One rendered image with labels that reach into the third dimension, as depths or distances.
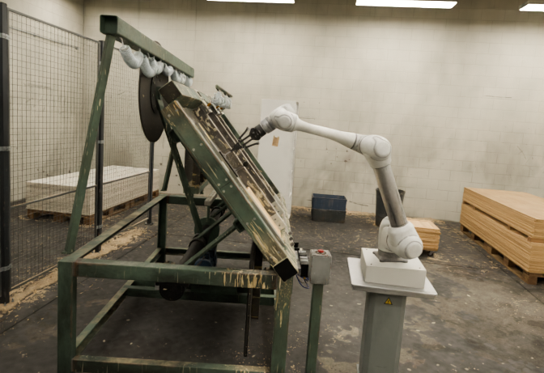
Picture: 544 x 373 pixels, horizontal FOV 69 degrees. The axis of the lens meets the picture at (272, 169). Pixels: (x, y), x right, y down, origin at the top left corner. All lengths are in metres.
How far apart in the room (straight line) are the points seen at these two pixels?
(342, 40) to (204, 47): 2.75
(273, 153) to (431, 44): 3.70
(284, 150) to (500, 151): 4.18
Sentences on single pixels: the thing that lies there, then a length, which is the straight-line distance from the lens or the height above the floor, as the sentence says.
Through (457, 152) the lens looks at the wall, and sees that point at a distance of 8.39.
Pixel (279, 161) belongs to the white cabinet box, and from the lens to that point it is 6.67.
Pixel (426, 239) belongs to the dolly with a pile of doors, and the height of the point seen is 0.24.
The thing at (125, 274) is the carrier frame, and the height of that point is 0.73.
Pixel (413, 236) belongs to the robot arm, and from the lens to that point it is 2.45.
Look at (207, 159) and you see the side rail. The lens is 2.29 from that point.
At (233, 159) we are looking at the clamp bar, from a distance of 2.88.
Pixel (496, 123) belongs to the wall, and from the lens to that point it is 8.60.
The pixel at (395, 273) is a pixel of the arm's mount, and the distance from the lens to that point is 2.61.
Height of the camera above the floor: 1.68
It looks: 7 degrees down
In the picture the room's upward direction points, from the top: 4 degrees clockwise
